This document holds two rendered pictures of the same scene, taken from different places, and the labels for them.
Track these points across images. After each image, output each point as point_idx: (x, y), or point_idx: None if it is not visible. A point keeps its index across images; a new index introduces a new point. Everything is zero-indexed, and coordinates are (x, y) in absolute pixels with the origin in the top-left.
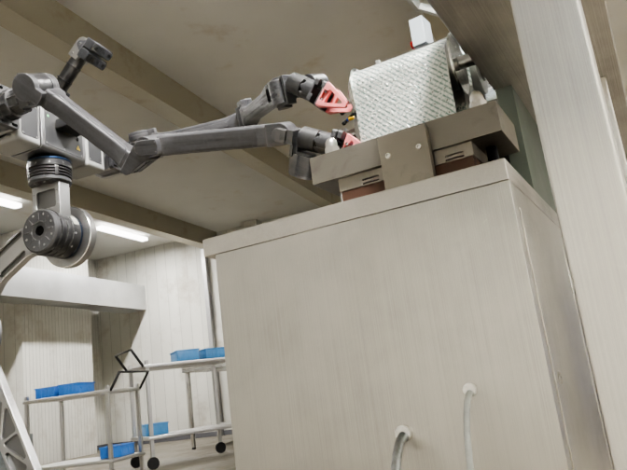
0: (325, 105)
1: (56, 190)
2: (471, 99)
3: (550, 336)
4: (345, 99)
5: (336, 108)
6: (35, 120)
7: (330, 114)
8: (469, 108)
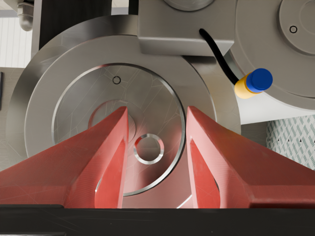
0: (48, 149)
1: None
2: (19, 18)
3: None
4: (192, 197)
5: (207, 165)
6: None
7: (309, 172)
8: (6, 3)
